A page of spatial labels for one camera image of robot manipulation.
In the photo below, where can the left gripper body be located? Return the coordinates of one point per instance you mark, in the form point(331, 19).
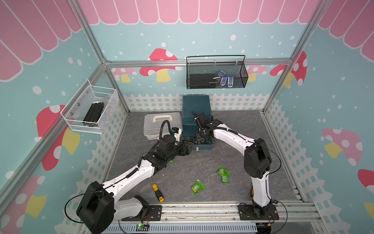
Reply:
point(177, 150)

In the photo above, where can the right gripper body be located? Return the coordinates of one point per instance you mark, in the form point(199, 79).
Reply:
point(200, 137)

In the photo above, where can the teal drawer cabinet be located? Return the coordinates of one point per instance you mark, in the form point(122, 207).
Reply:
point(192, 107)

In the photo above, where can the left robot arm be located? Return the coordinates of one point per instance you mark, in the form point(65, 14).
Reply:
point(101, 205)

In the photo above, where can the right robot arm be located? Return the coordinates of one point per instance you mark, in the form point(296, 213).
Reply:
point(257, 159)

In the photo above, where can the grey plastic toolbox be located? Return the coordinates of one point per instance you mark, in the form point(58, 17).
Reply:
point(153, 122)

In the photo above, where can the yellow black screwdriver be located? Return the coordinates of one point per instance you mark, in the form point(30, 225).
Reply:
point(157, 191)

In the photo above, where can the green cookie pack front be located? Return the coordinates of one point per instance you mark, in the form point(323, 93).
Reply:
point(197, 187)

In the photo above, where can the blue white item in basket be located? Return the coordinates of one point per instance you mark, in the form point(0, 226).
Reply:
point(224, 79)

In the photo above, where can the orange black screwdriver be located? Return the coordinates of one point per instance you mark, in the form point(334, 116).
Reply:
point(252, 193)

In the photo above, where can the black box in white basket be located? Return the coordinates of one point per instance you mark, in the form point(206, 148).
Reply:
point(93, 114)

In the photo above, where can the small green circuit board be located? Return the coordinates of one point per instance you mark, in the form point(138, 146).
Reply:
point(141, 227)

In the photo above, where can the black wire wall basket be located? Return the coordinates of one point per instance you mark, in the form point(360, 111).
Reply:
point(231, 64)

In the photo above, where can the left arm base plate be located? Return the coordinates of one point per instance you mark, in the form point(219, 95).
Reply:
point(153, 213)

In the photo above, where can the white wire wall basket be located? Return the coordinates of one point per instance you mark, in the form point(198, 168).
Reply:
point(75, 111)

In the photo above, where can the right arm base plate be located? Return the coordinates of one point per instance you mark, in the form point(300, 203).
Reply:
point(245, 212)

